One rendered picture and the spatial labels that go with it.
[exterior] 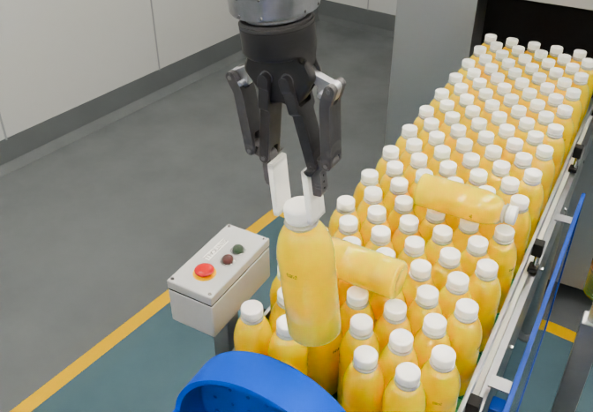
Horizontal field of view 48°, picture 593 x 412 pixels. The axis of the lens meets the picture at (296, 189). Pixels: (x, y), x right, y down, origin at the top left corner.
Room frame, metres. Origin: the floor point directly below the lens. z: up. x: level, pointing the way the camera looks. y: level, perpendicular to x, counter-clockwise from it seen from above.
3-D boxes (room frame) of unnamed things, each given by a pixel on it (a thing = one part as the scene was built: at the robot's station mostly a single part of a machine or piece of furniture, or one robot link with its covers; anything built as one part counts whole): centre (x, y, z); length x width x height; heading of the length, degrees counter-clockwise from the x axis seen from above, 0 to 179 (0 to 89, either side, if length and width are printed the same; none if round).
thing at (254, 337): (0.84, 0.08, 0.99); 0.07 x 0.07 x 0.19
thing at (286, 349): (0.80, 0.01, 0.99); 0.07 x 0.07 x 0.19
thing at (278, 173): (0.63, 0.02, 1.49); 0.03 x 0.01 x 0.07; 149
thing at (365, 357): (0.73, -0.11, 1.09); 0.04 x 0.04 x 0.02
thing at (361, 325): (0.80, -0.11, 1.09); 0.04 x 0.04 x 0.02
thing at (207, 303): (0.97, 0.15, 1.05); 0.20 x 0.10 x 0.10; 151
